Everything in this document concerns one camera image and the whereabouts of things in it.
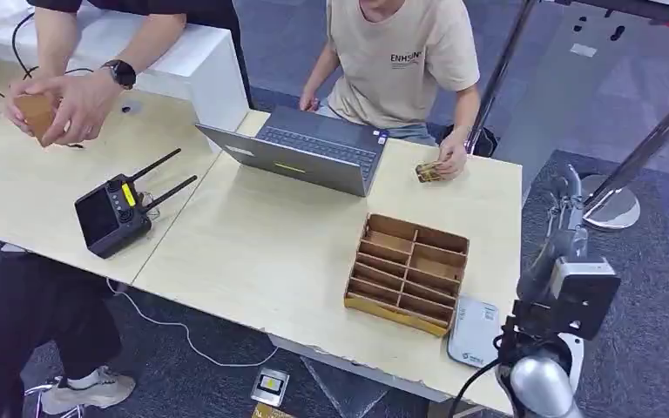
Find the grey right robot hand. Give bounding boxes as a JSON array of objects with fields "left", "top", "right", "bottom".
[{"left": 517, "top": 164, "right": 592, "bottom": 295}]

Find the brown cardboard piece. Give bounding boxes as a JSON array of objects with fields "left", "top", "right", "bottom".
[{"left": 12, "top": 93, "right": 62, "bottom": 148}]

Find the metal pole with round base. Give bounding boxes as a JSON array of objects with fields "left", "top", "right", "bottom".
[{"left": 579, "top": 75, "right": 669, "bottom": 232}]

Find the white flat device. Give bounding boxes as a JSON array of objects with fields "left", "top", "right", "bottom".
[{"left": 447, "top": 295, "right": 503, "bottom": 369}]

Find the wooden divided card box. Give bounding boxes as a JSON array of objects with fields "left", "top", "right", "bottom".
[{"left": 343, "top": 213, "right": 470, "bottom": 339}]

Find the thin metal pole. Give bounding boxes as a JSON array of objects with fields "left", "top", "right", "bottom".
[{"left": 463, "top": 0, "right": 538, "bottom": 156}]

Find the person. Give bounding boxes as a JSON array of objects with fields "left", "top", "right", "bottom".
[
  {"left": 298, "top": 0, "right": 482, "bottom": 182},
  {"left": 0, "top": 0, "right": 255, "bottom": 418}
]

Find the grey laptop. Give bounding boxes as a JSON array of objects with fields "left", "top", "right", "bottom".
[{"left": 195, "top": 105, "right": 390, "bottom": 199}]

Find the silver card pack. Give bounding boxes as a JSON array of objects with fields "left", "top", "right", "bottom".
[{"left": 250, "top": 367, "right": 291, "bottom": 408}]

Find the gold card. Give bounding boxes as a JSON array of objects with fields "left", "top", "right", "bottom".
[{"left": 252, "top": 402, "right": 295, "bottom": 418}]

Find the white cabinet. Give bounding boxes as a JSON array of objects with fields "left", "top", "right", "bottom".
[{"left": 0, "top": 0, "right": 250, "bottom": 154}]

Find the black remote controller with antennas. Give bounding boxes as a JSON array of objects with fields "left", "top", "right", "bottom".
[{"left": 74, "top": 148, "right": 199, "bottom": 260}]

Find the black wristwatch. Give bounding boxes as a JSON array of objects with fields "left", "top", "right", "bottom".
[{"left": 101, "top": 58, "right": 138, "bottom": 91}]

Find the chrome chair base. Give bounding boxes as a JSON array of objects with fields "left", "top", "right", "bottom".
[{"left": 23, "top": 377, "right": 84, "bottom": 418}]

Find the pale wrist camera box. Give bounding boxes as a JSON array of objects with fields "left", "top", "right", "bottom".
[{"left": 511, "top": 256, "right": 623, "bottom": 342}]

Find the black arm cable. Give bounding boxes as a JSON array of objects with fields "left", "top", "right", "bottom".
[{"left": 449, "top": 331, "right": 520, "bottom": 418}]

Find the white cable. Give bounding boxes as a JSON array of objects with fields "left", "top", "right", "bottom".
[{"left": 105, "top": 276, "right": 280, "bottom": 368}]

